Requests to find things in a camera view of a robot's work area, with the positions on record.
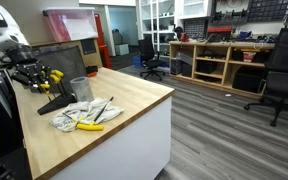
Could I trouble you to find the black wall pegboard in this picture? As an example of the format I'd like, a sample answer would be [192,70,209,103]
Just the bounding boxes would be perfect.
[247,0,288,24]

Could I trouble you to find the white table cabinet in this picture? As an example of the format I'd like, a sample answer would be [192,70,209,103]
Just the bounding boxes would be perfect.
[48,95,174,180]

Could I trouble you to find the black storage bin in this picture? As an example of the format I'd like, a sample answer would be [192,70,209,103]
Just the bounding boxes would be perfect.
[196,60,219,75]

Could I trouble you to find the pink translucent storage bin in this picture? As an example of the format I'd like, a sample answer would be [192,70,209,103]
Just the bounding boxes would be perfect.
[42,7,99,43]

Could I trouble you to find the grey checked tote bag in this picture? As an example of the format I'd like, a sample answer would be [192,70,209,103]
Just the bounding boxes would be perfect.
[30,45,88,94]

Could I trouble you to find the red lid toolbox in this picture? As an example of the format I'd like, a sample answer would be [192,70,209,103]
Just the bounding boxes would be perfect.
[206,26,234,43]

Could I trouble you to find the small yellow T-handle hex key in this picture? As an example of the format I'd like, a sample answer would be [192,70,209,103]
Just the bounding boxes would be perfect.
[39,82,51,92]
[62,112,86,123]
[45,89,53,102]

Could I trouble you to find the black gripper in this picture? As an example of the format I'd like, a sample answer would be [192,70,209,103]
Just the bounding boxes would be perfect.
[11,59,52,94]

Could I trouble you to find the wall tool rack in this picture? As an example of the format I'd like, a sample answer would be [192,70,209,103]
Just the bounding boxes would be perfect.
[211,9,249,24]

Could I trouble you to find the black equipment box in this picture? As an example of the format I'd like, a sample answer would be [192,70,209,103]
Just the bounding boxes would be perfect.
[170,57,194,78]

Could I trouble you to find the white grid shelving unit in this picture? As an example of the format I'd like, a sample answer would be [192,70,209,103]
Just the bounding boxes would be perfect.
[135,0,180,56]

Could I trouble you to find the blue floor bin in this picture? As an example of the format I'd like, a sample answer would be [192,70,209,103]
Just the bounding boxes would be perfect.
[132,54,144,69]

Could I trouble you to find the large cardboard box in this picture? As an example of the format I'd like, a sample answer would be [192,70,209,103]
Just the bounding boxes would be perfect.
[28,38,104,90]

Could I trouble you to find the wooden shelf unit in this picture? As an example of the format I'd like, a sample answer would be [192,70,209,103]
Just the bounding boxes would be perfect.
[168,40,277,100]

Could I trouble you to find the black mesh office chair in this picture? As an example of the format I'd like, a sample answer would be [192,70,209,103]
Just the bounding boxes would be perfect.
[243,27,288,128]

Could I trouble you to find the red metal cabinet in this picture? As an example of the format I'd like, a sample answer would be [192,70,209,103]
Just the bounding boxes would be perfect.
[94,13,113,70]

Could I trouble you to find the dark backpack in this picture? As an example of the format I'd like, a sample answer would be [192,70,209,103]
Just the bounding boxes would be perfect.
[111,28,125,46]

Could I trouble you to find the grey small parts drawers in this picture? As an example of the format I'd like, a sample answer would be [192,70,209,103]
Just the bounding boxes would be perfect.
[183,18,209,40]

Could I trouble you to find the large black crate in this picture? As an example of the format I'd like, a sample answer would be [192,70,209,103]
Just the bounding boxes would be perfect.
[232,68,268,94]

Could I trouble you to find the white wall cabinet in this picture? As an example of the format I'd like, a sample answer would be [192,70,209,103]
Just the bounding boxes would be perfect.
[178,0,216,20]

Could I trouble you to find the grey cylindrical cup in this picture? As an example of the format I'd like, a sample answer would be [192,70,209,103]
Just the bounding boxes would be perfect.
[69,76,95,103]

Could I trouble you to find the small black office chair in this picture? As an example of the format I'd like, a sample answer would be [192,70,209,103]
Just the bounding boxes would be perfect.
[137,39,167,82]

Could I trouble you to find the red and white box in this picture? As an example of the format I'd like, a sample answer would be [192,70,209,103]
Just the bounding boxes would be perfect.
[242,51,257,63]

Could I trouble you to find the black wedge hex key stand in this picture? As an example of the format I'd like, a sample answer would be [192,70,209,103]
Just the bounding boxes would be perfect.
[36,93,78,116]

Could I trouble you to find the small black box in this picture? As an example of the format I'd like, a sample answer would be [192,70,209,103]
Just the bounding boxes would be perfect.
[85,65,99,75]

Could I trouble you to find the large yellow T-handle hex key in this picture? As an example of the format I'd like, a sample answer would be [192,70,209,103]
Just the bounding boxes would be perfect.
[76,96,115,132]

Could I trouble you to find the white printed cloth rag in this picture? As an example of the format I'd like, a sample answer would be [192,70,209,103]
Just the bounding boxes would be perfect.
[49,97,125,133]

